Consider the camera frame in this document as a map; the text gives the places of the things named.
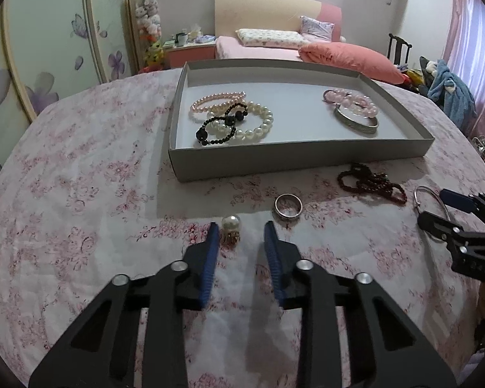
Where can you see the pink white nightstand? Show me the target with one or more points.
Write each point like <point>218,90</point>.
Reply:
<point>190,54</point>

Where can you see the beige and pink headboard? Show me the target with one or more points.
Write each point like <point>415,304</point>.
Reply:
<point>266,10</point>

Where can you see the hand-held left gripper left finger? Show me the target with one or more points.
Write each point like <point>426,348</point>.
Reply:
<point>210,258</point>

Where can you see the pink curtain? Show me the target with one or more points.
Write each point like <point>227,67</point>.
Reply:
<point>477,48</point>

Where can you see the white mug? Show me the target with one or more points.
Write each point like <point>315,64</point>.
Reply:
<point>182,39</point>

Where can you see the white patterned pillow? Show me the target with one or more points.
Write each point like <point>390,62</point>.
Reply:
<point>270,38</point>

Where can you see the wide silver bangle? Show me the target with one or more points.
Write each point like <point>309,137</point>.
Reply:
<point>355,126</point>

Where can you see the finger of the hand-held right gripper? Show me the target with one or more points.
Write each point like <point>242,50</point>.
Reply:
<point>454,199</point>
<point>440,226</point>

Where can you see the floral glass sliding wardrobe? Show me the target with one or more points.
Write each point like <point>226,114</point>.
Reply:
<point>52,48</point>

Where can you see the thin silver hoop bangle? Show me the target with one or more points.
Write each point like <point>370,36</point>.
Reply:
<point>417,194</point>

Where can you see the grey cardboard tray box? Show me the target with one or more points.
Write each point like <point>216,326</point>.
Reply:
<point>291,129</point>

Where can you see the dark wooden chair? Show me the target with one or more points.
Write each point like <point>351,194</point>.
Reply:
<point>400,48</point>

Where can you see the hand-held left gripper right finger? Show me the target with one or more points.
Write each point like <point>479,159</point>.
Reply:
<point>271,258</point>

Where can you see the pearl gold earring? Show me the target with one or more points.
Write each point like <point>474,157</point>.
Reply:
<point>230,223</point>

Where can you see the column of plush toys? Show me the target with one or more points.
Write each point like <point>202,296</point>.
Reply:
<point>148,24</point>

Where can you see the blue fleece robe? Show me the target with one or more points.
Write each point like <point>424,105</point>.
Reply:
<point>454,93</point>

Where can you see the tissue box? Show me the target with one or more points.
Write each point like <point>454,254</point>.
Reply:
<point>195,33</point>

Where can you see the lilac patterned pillow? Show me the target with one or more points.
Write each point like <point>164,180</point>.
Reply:
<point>317,28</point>

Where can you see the folded coral quilt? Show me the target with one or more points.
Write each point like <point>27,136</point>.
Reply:
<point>347,58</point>

